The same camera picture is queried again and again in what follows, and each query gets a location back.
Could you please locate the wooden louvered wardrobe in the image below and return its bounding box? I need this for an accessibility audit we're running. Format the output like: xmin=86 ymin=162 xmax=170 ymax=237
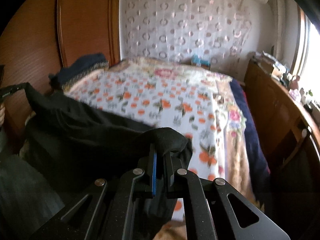
xmin=0 ymin=0 xmax=122 ymax=131

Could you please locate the blue tissue box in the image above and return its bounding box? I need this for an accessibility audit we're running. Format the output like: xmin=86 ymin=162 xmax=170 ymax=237
xmin=191 ymin=54 xmax=210 ymax=67

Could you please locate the rolled patterned window curtain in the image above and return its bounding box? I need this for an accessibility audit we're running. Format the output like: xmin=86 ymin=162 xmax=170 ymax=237
xmin=272 ymin=0 xmax=286 ymax=61

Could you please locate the folded navy garment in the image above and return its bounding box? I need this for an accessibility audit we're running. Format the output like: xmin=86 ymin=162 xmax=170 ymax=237
xmin=49 ymin=53 xmax=108 ymax=91

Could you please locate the wooden sideboard cabinet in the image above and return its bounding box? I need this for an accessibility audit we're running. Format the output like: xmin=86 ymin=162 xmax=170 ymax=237
xmin=243 ymin=58 xmax=320 ymax=176

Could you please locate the stack of papers and books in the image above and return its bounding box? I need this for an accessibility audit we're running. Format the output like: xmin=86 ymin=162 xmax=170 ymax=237
xmin=252 ymin=51 xmax=288 ymax=79

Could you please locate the navy blue blanket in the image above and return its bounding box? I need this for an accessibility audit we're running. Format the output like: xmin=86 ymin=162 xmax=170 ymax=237
xmin=230 ymin=79 xmax=270 ymax=184

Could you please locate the orange-print white garment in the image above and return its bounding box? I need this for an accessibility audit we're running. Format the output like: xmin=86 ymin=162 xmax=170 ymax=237
xmin=63 ymin=69 xmax=226 ymax=221

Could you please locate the black Superman t-shirt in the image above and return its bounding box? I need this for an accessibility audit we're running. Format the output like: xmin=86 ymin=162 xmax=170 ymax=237
xmin=23 ymin=82 xmax=194 ymax=240

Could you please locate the circle-patterned sheer curtain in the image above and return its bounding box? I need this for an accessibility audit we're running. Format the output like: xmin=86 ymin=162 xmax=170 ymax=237
xmin=120 ymin=0 xmax=252 ymax=72

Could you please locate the floral bed quilt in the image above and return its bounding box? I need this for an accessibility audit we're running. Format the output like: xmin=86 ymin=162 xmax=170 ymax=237
xmin=107 ymin=56 xmax=266 ymax=240

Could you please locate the pink figurine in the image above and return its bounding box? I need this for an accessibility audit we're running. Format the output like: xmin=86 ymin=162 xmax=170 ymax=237
xmin=289 ymin=75 xmax=300 ymax=90

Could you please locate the window with white frame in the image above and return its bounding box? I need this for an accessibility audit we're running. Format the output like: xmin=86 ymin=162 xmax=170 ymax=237
xmin=291 ymin=8 xmax=319 ymax=97

